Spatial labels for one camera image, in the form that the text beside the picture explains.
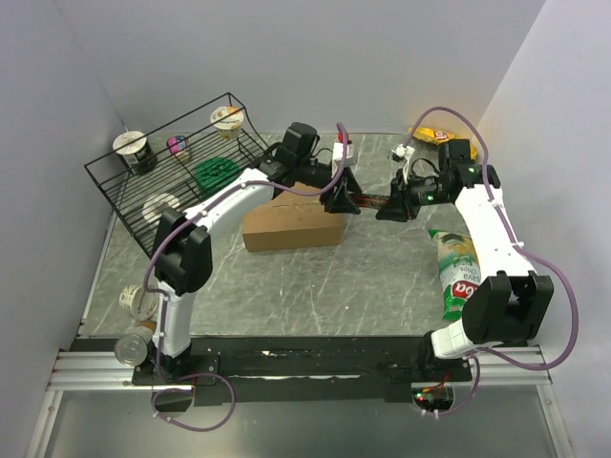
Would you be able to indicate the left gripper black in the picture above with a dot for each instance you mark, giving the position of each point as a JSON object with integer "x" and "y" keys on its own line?
{"x": 341, "y": 201}

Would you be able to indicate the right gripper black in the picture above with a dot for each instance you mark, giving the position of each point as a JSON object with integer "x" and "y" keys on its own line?
{"x": 401, "y": 206}

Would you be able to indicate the red black utility knife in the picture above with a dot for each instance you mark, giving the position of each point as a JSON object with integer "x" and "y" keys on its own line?
{"x": 375, "y": 202}

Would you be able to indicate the brown cardboard express box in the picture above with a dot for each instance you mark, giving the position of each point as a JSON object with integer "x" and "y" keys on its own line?
{"x": 291, "y": 221}

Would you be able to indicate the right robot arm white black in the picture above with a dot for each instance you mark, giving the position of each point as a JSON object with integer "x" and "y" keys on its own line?
{"x": 510, "y": 303}

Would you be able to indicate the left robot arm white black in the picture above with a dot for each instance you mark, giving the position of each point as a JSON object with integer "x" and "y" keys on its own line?
{"x": 182, "y": 261}

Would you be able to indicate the green cassava chips bag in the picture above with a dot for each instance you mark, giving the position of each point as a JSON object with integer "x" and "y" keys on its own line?
{"x": 458, "y": 269}

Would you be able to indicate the yogurt cup peach label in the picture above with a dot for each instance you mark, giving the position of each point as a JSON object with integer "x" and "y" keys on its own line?
{"x": 228, "y": 121}

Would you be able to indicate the green lidded jar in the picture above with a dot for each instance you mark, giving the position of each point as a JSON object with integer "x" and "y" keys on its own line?
{"x": 213, "y": 174}

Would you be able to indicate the small purple yogurt cup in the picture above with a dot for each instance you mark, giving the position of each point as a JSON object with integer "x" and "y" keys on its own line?
{"x": 178, "y": 147}

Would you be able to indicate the dark labelled yogurt cup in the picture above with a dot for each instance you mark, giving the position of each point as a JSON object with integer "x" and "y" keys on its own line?
{"x": 133, "y": 147}

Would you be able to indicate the white chobani yogurt cup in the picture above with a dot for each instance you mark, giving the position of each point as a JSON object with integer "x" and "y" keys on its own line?
{"x": 140, "y": 304}

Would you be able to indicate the orange labelled tin can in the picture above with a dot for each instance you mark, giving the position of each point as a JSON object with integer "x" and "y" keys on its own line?
{"x": 131, "y": 349}

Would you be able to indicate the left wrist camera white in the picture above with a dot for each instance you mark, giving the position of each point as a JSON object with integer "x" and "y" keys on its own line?
{"x": 340, "y": 155}

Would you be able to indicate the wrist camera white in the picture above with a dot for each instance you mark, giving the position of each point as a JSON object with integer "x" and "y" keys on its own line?
{"x": 340, "y": 155}
{"x": 403, "y": 153}

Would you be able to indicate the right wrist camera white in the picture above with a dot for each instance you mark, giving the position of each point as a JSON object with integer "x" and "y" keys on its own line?
{"x": 403, "y": 153}

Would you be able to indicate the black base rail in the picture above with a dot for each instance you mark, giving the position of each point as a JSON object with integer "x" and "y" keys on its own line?
{"x": 220, "y": 370}

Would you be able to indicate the black wire rack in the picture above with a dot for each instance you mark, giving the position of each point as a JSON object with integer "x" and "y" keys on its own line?
{"x": 127, "y": 192}

